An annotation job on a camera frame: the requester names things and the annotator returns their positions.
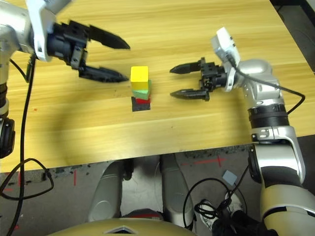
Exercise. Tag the yellow wooden block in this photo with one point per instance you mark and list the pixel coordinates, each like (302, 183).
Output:
(139, 75)

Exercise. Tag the green wooden block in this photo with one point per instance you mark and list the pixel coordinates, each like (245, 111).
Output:
(141, 94)

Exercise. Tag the tan robot torso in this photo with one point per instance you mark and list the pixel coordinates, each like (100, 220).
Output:
(123, 229)

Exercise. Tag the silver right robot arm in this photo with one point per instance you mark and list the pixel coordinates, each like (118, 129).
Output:
(275, 152)

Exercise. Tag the red tape cross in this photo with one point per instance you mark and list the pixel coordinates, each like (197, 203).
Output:
(218, 161)

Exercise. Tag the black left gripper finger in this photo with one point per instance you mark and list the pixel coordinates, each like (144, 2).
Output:
(103, 74)
(109, 39)

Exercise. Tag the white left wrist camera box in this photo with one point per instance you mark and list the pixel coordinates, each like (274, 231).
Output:
(39, 24)

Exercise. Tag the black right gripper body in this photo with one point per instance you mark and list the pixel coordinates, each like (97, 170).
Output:
(214, 76)

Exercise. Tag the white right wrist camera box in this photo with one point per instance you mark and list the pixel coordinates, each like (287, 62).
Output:
(225, 41)

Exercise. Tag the red wooden block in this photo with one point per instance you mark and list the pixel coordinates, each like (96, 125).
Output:
(141, 100)

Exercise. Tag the black red robot waist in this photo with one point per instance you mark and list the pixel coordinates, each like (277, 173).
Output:
(145, 214)

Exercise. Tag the silver robot right leg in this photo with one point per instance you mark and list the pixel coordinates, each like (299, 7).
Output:
(177, 194)

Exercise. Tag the red tape strip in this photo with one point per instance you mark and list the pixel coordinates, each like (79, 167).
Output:
(75, 177)

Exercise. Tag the silver robot leg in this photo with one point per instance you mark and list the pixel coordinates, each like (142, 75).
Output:
(105, 194)
(177, 194)

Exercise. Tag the white sneaker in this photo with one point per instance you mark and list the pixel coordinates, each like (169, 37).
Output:
(236, 202)
(208, 218)

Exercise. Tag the black trouser leg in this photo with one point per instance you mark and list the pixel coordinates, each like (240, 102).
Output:
(246, 226)

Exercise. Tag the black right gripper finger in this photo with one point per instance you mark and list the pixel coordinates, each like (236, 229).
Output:
(190, 94)
(187, 68)

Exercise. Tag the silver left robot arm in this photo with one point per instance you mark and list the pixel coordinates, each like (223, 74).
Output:
(12, 32)

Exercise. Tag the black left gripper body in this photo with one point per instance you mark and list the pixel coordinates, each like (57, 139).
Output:
(64, 41)

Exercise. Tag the silver robot left leg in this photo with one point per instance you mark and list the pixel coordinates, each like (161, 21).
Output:
(105, 194)

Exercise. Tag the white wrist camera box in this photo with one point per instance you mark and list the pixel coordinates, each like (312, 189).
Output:
(225, 41)
(39, 24)

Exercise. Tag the black square marker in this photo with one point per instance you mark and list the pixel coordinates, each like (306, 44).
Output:
(140, 107)

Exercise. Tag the small grey box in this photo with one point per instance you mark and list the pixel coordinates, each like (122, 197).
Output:
(229, 177)

